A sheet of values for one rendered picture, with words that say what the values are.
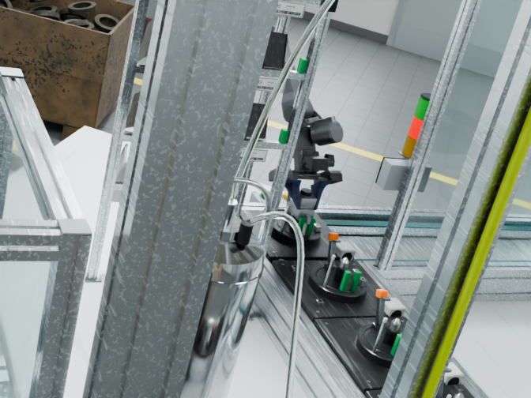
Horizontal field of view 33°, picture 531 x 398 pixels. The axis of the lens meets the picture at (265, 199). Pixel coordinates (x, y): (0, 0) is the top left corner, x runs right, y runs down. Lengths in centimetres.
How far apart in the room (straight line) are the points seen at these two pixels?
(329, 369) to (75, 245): 103
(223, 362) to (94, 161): 153
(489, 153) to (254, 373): 110
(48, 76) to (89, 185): 234
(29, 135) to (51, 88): 380
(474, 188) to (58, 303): 46
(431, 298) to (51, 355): 43
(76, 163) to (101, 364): 183
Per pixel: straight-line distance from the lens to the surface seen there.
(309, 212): 229
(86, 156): 278
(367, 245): 252
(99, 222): 209
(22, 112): 119
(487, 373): 227
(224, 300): 124
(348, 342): 197
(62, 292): 95
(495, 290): 259
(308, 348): 194
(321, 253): 229
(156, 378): 95
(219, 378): 133
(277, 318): 206
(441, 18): 875
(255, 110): 195
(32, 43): 488
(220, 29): 78
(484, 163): 100
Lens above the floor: 200
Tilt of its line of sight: 24 degrees down
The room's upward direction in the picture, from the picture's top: 15 degrees clockwise
